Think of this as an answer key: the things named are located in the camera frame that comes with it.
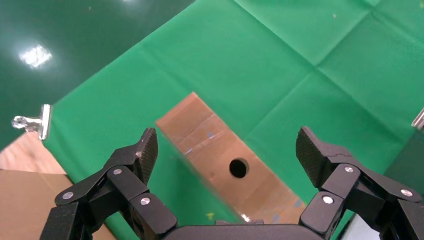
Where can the small brown cardboard box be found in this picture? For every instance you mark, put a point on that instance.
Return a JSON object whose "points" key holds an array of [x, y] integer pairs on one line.
{"points": [[205, 142]]}

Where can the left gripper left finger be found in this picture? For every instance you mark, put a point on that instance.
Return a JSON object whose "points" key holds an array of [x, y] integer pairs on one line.
{"points": [[126, 185]]}

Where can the green cloth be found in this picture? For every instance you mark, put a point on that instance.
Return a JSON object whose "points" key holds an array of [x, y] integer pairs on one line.
{"points": [[265, 66]]}

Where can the silver binder clip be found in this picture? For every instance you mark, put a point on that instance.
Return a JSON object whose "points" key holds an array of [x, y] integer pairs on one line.
{"points": [[44, 121], [420, 120]]}

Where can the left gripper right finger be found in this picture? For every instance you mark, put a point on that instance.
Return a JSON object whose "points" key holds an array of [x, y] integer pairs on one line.
{"points": [[344, 185]]}

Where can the large open cardboard carton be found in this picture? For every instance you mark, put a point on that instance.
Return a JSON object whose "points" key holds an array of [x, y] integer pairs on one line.
{"points": [[30, 202]]}

